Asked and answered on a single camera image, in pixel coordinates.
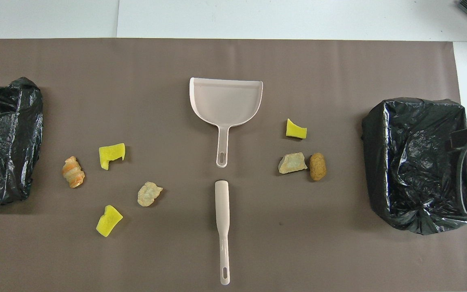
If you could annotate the notched yellow sponge piece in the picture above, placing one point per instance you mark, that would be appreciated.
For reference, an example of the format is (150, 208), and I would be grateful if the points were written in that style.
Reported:
(111, 154)

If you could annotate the brown potato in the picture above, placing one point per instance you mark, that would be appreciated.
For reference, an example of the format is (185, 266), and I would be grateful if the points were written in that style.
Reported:
(317, 166)

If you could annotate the wedge yellow sponge piece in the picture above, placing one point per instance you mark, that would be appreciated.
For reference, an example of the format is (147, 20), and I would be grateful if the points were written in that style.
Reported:
(108, 221)

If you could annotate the curved yellow sponge piece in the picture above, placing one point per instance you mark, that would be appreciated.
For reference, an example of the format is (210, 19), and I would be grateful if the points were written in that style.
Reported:
(296, 132)

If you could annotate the beige green stone chunk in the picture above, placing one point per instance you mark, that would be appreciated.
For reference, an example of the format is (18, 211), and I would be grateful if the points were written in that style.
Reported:
(149, 194)
(292, 163)

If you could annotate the pink plastic dustpan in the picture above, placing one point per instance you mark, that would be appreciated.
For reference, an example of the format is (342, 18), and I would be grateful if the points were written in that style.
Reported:
(225, 101)

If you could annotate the pink brush with black bristles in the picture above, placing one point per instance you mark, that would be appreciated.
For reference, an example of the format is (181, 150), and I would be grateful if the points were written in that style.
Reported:
(222, 202)

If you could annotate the open black bag lined bin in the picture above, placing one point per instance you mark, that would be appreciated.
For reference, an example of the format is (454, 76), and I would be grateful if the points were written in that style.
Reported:
(412, 162)

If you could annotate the black bag wrapped box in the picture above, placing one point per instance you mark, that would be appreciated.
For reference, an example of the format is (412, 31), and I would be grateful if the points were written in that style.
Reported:
(14, 121)

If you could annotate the brown paper table mat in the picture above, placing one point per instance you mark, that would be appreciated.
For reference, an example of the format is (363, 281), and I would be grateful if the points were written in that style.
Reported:
(233, 61)

